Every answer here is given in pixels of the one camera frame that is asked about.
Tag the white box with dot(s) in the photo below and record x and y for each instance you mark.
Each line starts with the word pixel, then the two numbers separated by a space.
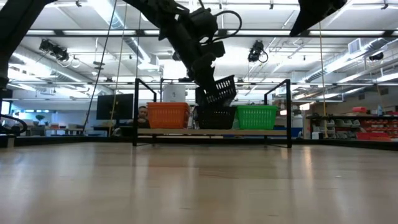
pixel 174 93

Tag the wooden shelf board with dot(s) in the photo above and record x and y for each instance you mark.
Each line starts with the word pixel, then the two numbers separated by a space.
pixel 217 132

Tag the black plastic basket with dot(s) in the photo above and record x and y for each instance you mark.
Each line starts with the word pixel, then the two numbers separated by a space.
pixel 227 88
pixel 216 119
pixel 230 107

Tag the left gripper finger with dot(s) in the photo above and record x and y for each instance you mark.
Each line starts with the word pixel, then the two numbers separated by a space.
pixel 212 82
pixel 201 85

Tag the person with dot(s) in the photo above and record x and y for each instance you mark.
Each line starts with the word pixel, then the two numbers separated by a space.
pixel 143 113

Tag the black metal shelf frame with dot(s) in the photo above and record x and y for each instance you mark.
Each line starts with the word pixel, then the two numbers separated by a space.
pixel 289 118

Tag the black overhead camera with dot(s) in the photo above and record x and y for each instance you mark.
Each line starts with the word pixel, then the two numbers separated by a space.
pixel 255 49

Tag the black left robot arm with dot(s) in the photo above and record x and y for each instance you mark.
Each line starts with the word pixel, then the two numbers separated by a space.
pixel 15 25

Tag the dark flat monitor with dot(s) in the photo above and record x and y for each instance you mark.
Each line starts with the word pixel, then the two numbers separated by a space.
pixel 115 107

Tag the rack with red bins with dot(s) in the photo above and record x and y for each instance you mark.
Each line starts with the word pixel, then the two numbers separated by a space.
pixel 373 124

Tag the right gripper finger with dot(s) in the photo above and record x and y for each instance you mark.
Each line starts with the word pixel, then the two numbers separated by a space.
pixel 329 7
pixel 306 11

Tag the black aluminium table frame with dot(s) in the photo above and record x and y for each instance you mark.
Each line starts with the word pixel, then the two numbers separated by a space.
pixel 62 141

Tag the black ceiling spotlight cluster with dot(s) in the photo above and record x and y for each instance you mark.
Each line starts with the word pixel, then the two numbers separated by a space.
pixel 56 51

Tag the black overhead light bar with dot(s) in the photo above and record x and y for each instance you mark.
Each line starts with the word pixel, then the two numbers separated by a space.
pixel 140 32

